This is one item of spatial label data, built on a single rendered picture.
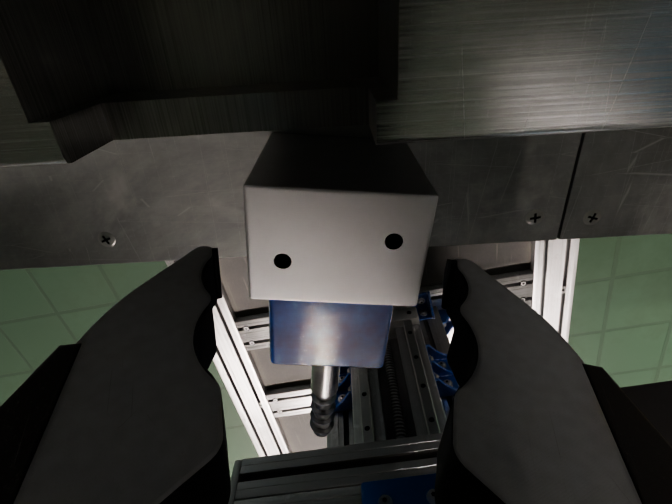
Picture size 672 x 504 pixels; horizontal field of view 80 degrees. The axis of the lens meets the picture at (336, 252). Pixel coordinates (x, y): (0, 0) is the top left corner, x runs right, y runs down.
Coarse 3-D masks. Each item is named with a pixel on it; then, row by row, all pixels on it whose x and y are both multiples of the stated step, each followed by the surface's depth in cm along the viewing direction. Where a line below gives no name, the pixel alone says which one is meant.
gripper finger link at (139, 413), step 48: (144, 288) 9; (192, 288) 9; (96, 336) 8; (144, 336) 8; (192, 336) 8; (96, 384) 7; (144, 384) 7; (192, 384) 7; (48, 432) 6; (96, 432) 6; (144, 432) 6; (192, 432) 6; (48, 480) 5; (96, 480) 5; (144, 480) 6; (192, 480) 6
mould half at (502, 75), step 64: (448, 0) 5; (512, 0) 5; (576, 0) 5; (640, 0) 5; (0, 64) 5; (448, 64) 5; (512, 64) 5; (576, 64) 5; (640, 64) 5; (0, 128) 6; (384, 128) 6; (448, 128) 6; (512, 128) 6; (576, 128) 6; (640, 128) 6
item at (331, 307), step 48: (288, 144) 13; (336, 144) 14; (384, 144) 14; (288, 192) 10; (336, 192) 10; (384, 192) 10; (432, 192) 10; (288, 240) 11; (336, 240) 11; (384, 240) 11; (288, 288) 12; (336, 288) 12; (384, 288) 12; (288, 336) 14; (336, 336) 14; (384, 336) 14; (336, 384) 17
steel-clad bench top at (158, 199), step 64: (320, 128) 15; (0, 192) 16; (64, 192) 16; (128, 192) 16; (192, 192) 16; (448, 192) 16; (512, 192) 16; (576, 192) 16; (640, 192) 16; (0, 256) 17; (64, 256) 17; (128, 256) 17
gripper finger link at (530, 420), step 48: (480, 288) 10; (480, 336) 9; (528, 336) 9; (480, 384) 7; (528, 384) 7; (576, 384) 8; (480, 432) 6; (528, 432) 7; (576, 432) 7; (480, 480) 6; (528, 480) 6; (576, 480) 6; (624, 480) 6
